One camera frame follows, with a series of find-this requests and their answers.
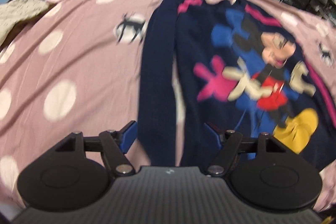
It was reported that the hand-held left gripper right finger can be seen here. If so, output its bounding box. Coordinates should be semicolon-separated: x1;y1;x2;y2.
203;122;288;177

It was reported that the navy cartoon print shirt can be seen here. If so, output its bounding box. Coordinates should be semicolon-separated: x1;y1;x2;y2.
138;0;332;172

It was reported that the pink polka dot bedsheet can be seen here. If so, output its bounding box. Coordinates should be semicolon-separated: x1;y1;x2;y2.
0;0;336;214

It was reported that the beige patterned cloth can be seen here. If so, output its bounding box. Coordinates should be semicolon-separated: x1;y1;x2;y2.
0;0;50;42

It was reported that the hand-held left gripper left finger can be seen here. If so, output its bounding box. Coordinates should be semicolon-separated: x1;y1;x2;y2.
55;120;137;177

